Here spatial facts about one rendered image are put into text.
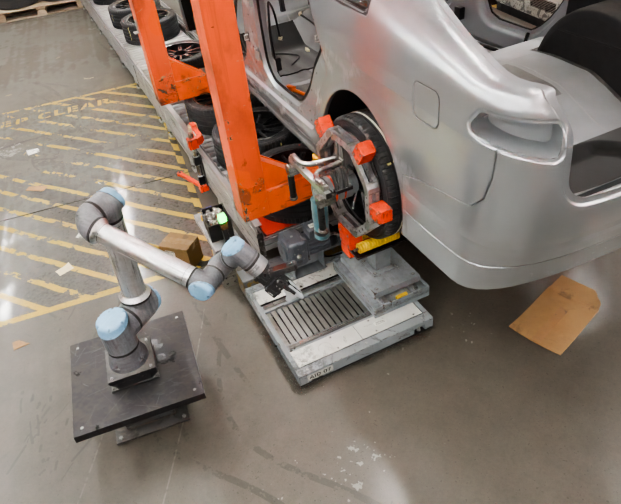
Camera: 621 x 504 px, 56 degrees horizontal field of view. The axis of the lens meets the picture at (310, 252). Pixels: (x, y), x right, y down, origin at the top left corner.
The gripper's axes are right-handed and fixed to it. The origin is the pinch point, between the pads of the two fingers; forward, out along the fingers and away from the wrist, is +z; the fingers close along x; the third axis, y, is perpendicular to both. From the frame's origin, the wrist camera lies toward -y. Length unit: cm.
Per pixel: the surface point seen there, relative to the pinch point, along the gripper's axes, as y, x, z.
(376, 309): 7, -68, 65
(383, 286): -3, -77, 62
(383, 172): -52, -50, 5
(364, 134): -57, -62, -11
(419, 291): -14, -78, 81
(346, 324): 26, -69, 61
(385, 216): -39, -43, 18
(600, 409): -46, -5, 151
